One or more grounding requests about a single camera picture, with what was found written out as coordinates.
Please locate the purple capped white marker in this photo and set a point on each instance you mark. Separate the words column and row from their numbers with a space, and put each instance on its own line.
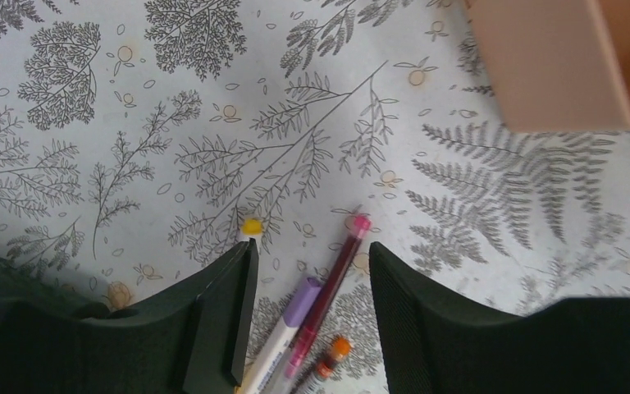
column 282, row 334

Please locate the peach plastic file organizer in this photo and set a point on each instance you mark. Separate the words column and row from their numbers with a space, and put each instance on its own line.
column 556, row 65

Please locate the orange gel pen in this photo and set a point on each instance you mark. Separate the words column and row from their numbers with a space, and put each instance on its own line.
column 324, row 368

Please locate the dark red gel pen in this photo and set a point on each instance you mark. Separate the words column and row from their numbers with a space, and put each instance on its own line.
column 313, row 321

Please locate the yellow tipped white marker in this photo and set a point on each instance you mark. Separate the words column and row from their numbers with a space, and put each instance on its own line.
column 252, row 229

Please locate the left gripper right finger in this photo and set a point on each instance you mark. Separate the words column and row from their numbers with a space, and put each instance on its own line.
column 435, row 340

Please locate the floral table mat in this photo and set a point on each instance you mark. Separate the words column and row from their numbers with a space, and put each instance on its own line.
column 136, row 137

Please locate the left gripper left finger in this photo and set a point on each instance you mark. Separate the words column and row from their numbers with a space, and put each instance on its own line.
column 191, row 337

